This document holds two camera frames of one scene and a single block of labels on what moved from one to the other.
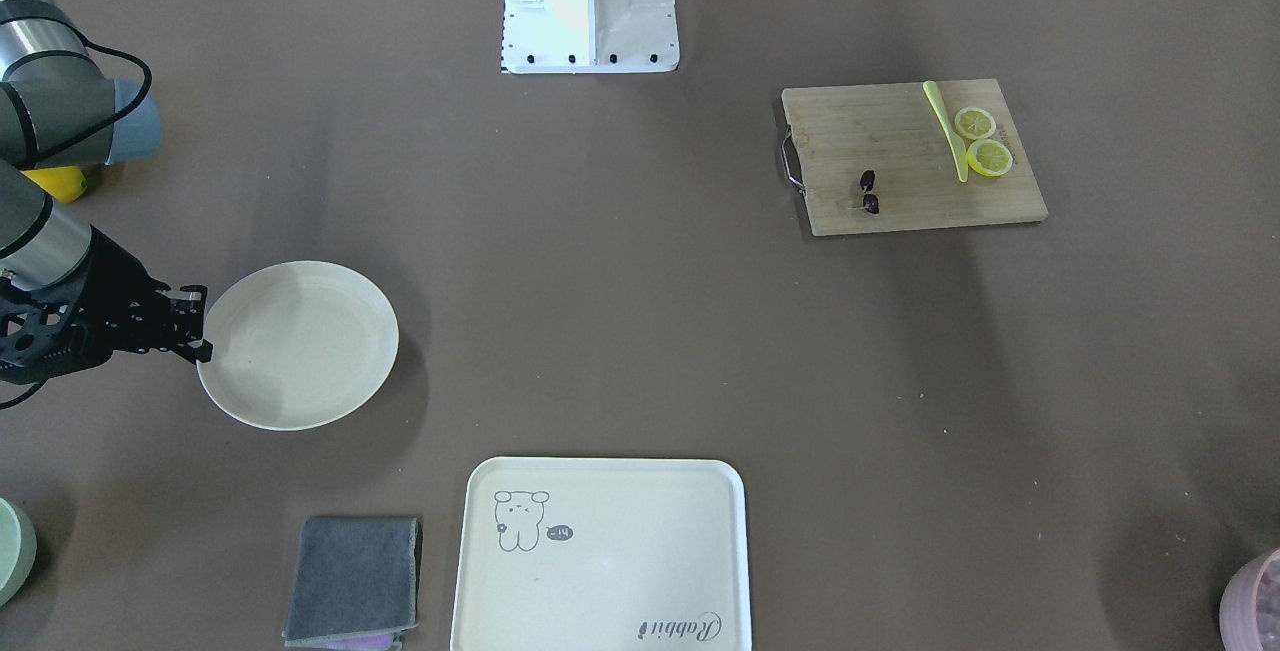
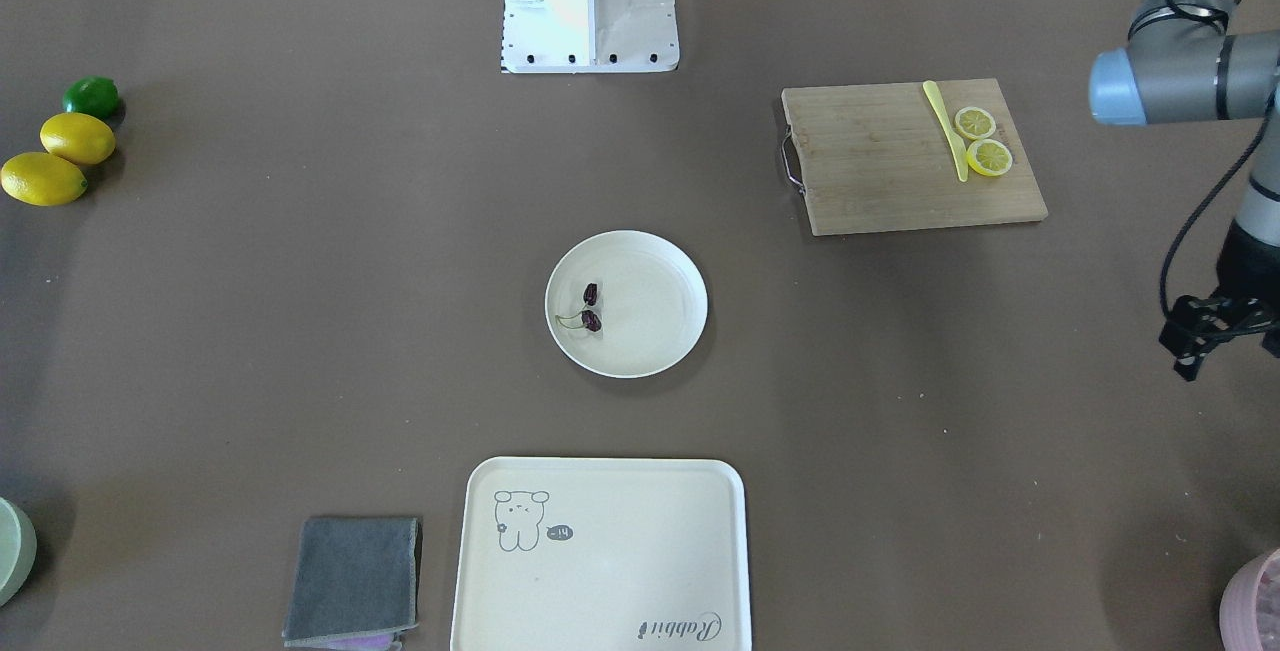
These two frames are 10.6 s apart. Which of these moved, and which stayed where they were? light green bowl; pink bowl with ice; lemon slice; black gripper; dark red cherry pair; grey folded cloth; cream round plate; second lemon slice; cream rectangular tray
Moved: black gripper; dark red cherry pair; cream round plate
Stayed: second lemon slice; pink bowl with ice; light green bowl; cream rectangular tray; lemon slice; grey folded cloth
